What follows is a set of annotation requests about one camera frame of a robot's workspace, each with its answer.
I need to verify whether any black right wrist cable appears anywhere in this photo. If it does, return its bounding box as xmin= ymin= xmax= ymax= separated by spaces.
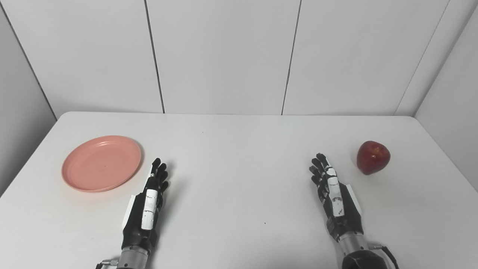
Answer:
xmin=367 ymin=243 xmax=400 ymax=269

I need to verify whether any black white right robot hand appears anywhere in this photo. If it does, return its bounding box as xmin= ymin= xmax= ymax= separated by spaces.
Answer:
xmin=309 ymin=153 xmax=365 ymax=241

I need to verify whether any pink round plate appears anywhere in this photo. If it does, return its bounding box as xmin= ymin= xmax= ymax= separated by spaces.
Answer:
xmin=62 ymin=135 xmax=143 ymax=193

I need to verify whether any red apple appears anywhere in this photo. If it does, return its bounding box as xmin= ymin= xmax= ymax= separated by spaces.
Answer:
xmin=356 ymin=141 xmax=391 ymax=176

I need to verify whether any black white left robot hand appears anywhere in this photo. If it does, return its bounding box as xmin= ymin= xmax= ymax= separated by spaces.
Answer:
xmin=121 ymin=158 xmax=169 ymax=254

